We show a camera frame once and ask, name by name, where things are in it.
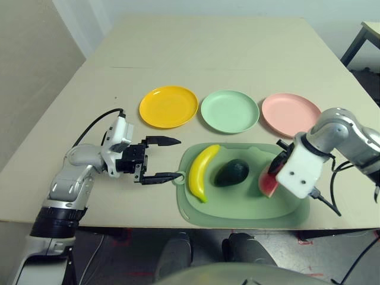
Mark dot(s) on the yellow toy banana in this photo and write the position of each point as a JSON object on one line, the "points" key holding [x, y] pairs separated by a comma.
{"points": [[197, 175]]}

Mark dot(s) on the grey left robot leg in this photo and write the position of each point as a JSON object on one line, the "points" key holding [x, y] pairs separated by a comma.
{"points": [[175, 255]]}

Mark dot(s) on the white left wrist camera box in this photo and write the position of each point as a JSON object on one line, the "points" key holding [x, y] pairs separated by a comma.
{"points": [[118, 133]]}

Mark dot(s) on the grey right robot leg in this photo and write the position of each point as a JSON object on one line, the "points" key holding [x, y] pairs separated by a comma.
{"points": [[246, 249]]}

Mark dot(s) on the side table with black legs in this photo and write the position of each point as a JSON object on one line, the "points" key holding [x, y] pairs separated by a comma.
{"points": [[371, 28]]}

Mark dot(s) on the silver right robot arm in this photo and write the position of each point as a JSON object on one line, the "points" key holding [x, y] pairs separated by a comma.
{"points": [[350, 139]]}

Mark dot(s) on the green silicone tray mat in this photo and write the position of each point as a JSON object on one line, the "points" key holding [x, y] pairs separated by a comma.
{"points": [[237, 205]]}

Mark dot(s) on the mint green plate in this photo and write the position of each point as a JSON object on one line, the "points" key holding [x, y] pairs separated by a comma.
{"points": [[230, 111]]}

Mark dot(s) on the black table leg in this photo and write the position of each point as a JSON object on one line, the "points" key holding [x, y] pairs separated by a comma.
{"points": [[335, 234]]}

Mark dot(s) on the grey robot torso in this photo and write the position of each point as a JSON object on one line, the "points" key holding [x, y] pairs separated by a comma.
{"points": [[237, 276]]}

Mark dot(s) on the yellow plate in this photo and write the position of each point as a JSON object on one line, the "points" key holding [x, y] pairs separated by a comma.
{"points": [[167, 107]]}

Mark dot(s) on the red watermelon slice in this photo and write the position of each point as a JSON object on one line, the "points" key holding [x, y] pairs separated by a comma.
{"points": [[267, 187]]}

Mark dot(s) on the dark green toy avocado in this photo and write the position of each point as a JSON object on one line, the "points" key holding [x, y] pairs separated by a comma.
{"points": [[231, 173]]}

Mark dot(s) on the grey robot leg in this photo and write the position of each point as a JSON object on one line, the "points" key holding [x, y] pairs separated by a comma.
{"points": [[246, 249], [175, 255]]}

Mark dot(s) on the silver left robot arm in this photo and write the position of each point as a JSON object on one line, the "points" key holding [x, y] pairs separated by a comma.
{"points": [[71, 184]]}

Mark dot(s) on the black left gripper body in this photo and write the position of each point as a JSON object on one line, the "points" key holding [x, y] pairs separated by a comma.
{"points": [[133, 157]]}

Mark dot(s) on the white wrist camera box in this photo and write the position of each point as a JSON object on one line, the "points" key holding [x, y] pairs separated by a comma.
{"points": [[118, 133], [300, 172]]}

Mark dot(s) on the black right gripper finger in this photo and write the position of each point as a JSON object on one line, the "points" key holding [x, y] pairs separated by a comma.
{"points": [[278, 163]]}

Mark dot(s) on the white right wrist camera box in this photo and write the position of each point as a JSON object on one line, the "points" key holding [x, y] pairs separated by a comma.
{"points": [[300, 172]]}

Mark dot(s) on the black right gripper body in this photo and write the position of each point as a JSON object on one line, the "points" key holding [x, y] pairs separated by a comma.
{"points": [[285, 145]]}

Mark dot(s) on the pink plate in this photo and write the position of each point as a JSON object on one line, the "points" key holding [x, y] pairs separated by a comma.
{"points": [[285, 112]]}

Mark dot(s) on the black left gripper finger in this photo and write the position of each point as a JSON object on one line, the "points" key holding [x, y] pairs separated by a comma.
{"points": [[158, 178], [163, 141]]}

